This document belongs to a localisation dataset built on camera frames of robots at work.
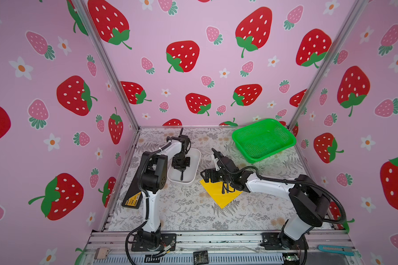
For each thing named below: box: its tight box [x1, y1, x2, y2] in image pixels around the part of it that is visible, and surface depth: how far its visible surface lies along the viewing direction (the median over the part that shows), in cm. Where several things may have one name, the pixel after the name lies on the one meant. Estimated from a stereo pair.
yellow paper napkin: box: [199, 178, 244, 209], surface depth 90 cm
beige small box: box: [93, 247, 110, 260], surface depth 71 cm
